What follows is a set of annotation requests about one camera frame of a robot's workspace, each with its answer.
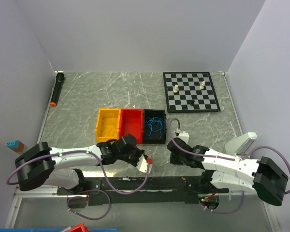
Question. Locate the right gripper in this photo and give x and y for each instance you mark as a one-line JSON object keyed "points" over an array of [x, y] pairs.
{"points": [[173, 160]]}

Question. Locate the red bin at bottom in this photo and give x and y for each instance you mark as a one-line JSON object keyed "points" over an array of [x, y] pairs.
{"points": [[78, 228]]}

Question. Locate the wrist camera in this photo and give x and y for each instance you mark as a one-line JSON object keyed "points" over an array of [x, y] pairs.
{"points": [[183, 135], [144, 164]]}

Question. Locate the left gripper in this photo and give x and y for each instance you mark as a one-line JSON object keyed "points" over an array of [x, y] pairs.
{"points": [[139, 152]]}

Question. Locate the grey white stand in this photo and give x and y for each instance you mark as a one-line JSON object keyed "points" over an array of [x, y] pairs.
{"points": [[241, 144]]}

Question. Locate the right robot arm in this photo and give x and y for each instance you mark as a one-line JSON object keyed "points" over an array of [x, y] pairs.
{"points": [[224, 173]]}

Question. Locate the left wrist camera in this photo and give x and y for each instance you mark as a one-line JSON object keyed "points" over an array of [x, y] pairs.
{"points": [[144, 164]]}

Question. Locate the black marker orange cap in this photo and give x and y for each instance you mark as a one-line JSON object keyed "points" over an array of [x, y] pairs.
{"points": [[60, 78]]}

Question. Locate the white chess piece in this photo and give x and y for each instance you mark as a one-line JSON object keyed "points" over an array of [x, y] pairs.
{"points": [[175, 89], [202, 85]]}

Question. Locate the black plastic bin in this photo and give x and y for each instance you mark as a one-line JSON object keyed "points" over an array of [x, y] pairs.
{"points": [[154, 123]]}

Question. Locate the white chess piece right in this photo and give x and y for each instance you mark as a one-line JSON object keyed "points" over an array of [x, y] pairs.
{"points": [[202, 85]]}

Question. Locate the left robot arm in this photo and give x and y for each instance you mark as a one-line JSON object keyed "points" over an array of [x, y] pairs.
{"points": [[44, 165]]}

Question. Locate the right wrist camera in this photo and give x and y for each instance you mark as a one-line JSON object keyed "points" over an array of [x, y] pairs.
{"points": [[183, 135]]}

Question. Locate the red plastic bin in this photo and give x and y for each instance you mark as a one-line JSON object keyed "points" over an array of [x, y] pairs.
{"points": [[131, 122]]}

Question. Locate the yellow plastic bin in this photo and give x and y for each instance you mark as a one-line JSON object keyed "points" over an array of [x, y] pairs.
{"points": [[107, 125]]}

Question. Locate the chessboard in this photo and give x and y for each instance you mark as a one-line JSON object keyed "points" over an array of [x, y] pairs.
{"points": [[206, 100]]}

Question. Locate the blue brown toy block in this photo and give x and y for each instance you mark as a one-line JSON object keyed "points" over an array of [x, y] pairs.
{"points": [[17, 146]]}

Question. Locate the white chess piece left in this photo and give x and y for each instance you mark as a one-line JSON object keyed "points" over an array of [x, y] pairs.
{"points": [[175, 89]]}

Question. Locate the aluminium rail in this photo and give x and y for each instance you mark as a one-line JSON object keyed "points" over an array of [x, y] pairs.
{"points": [[40, 192]]}

